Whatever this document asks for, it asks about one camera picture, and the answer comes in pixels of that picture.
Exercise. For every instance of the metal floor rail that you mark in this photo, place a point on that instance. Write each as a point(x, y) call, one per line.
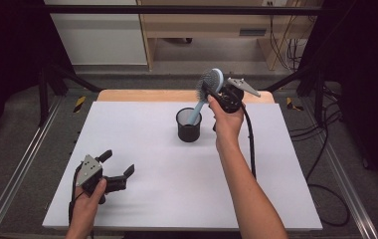
point(14, 176)
point(352, 195)

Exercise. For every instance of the black stand legs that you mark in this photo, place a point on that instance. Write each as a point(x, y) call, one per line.
point(318, 89)
point(44, 93)

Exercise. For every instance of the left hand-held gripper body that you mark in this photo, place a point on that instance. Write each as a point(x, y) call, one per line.
point(89, 172)

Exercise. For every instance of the person's right hand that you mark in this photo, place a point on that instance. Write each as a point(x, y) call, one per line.
point(228, 127)

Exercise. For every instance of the light wooden desk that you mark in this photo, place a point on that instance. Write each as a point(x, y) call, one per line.
point(210, 26)

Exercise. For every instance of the black mesh pen holder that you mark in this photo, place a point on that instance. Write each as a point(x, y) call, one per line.
point(189, 132)

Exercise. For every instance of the black horizontal frame bar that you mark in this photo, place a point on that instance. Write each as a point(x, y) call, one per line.
point(177, 9)

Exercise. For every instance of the black curtain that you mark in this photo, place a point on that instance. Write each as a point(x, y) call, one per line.
point(366, 66)
point(8, 49)

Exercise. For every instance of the person's left hand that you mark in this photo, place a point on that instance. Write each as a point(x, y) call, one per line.
point(86, 205)

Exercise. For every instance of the light blue hairbrush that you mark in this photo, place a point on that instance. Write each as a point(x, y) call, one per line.
point(210, 81)

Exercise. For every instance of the yellow black tape marker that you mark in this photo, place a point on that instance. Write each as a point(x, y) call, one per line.
point(79, 104)
point(291, 103)

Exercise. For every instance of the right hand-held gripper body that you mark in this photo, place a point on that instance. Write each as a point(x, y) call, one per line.
point(231, 98)

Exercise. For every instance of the white wall socket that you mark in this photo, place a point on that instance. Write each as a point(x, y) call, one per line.
point(269, 3)

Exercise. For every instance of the white cabinet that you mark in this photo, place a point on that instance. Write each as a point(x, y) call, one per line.
point(100, 36)

